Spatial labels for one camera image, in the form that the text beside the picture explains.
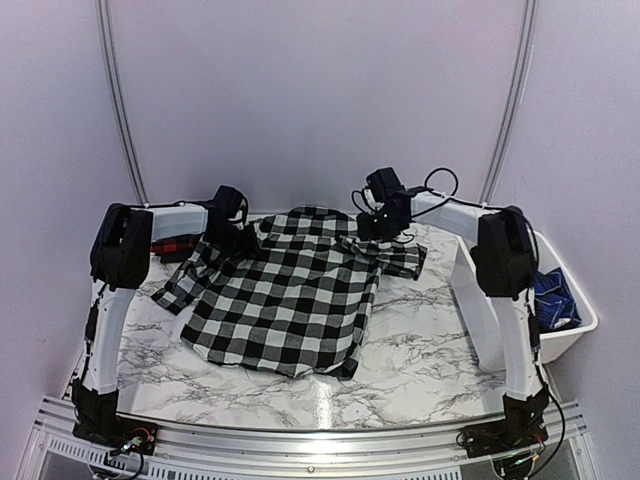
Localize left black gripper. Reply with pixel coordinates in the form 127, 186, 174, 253
208, 223, 260, 261

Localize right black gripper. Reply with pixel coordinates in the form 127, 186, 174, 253
355, 208, 402, 242

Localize black white plaid shirt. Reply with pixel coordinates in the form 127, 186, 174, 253
152, 206, 427, 380

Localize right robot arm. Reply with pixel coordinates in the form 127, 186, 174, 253
358, 181, 549, 448

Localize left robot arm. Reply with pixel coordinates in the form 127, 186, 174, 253
72, 186, 248, 445

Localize red black plaid shirt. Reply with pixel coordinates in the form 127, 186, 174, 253
150, 235, 199, 264

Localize white plastic bin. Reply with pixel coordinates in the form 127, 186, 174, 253
450, 233, 598, 372

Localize blue plaid shirt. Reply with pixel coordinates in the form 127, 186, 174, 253
534, 267, 582, 333

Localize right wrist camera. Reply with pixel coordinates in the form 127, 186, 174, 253
366, 167, 405, 204

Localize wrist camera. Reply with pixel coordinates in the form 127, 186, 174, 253
366, 167, 405, 204
212, 185, 248, 224

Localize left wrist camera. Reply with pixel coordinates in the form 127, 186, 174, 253
212, 185, 248, 224

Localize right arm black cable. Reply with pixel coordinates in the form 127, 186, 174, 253
422, 167, 461, 199

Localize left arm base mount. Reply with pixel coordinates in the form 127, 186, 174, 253
72, 390, 159, 455

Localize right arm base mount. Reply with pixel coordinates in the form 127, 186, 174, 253
456, 392, 549, 458

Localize right aluminium corner post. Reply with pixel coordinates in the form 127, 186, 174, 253
479, 0, 539, 203

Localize aluminium corner post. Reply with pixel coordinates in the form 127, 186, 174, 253
479, 0, 539, 203
95, 0, 149, 204

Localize left aluminium corner post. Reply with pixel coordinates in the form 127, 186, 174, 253
95, 0, 149, 204

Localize aluminium front frame rail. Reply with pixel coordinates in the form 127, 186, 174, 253
19, 394, 601, 480

